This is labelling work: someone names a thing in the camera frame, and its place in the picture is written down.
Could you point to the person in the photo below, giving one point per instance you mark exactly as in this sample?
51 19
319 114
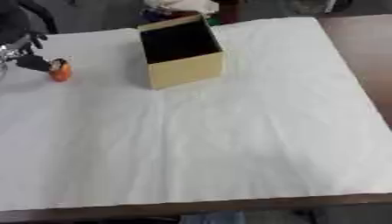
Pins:
178 8

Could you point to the tan cardboard box black inside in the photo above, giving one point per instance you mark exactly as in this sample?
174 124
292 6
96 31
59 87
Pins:
179 52

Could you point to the orange toy fruit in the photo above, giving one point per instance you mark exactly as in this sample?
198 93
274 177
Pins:
60 72

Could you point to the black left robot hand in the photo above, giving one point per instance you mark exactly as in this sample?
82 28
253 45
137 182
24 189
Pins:
32 62

